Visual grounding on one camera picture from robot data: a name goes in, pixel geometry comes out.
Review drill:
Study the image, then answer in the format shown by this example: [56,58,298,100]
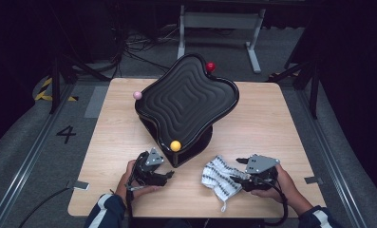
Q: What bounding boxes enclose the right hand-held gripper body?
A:
[242,154,281,193]

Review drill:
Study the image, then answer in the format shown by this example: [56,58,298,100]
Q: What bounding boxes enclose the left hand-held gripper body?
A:
[129,146,168,188]

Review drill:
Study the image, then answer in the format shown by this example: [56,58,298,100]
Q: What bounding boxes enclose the white patterned cloth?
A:
[200,155,252,213]

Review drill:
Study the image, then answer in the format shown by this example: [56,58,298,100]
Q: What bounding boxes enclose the black wavy tray stand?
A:
[133,52,241,169]

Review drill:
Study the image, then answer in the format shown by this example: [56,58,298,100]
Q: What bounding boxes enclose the person's left hand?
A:
[114,160,161,203]

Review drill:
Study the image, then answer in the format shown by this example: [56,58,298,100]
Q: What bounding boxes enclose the person's right hand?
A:
[251,164,313,217]

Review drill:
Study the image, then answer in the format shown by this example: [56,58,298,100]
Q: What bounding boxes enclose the grey tape piece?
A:
[304,176,324,185]

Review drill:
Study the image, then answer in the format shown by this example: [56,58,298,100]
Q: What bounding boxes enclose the silver tape piece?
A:
[71,180,91,192]

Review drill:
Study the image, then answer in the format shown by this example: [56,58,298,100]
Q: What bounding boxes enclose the black tripod stand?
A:
[47,53,111,115]
[268,60,323,121]

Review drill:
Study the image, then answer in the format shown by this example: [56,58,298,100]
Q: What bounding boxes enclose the yellow black hazard tape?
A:
[33,77,80,103]

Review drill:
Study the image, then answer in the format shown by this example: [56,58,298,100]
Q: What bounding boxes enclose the right hand-held gripper cable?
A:
[255,179,289,226]

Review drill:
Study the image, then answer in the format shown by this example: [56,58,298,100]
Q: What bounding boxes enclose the hand-held gripper cable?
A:
[255,179,289,226]
[124,186,136,228]

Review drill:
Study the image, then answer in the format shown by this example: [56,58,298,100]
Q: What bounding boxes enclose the left hand-held gripper cable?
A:
[124,186,136,228]

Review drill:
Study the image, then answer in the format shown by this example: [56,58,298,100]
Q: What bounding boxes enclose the metal floor rail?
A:
[294,88,368,228]
[0,84,75,228]

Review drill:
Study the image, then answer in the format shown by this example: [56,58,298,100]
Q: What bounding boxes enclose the black floor cable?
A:
[18,186,75,228]

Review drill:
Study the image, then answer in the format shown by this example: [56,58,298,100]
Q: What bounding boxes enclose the bundle of black floor cables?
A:
[113,23,185,80]

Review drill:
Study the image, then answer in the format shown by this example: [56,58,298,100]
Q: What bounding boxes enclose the grey metal frame stand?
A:
[176,4,267,74]

